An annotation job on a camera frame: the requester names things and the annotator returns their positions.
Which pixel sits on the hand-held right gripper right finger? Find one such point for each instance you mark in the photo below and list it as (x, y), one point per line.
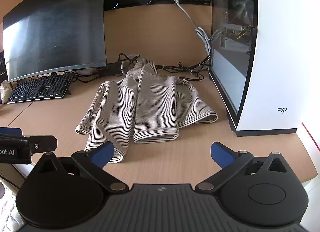
(221, 155)

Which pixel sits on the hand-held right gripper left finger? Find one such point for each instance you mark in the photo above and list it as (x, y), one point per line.
(103, 155)

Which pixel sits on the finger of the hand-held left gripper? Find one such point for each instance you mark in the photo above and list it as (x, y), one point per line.
(43, 143)
(10, 131)

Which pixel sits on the striped beige garment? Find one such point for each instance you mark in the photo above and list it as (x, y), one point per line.
(147, 107)

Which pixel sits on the white shoe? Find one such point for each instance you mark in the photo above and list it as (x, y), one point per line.
(5, 92)

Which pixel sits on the black keyboard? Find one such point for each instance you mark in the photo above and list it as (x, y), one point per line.
(40, 89)

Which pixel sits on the white quilted fabric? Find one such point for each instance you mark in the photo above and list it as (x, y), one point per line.
(7, 204)

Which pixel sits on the white box with red edge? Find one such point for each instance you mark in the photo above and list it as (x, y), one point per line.
(312, 137)

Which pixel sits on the curved black monitor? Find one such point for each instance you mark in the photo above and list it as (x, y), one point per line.
(55, 24)

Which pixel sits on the white computer case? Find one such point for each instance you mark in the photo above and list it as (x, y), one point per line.
(280, 54)

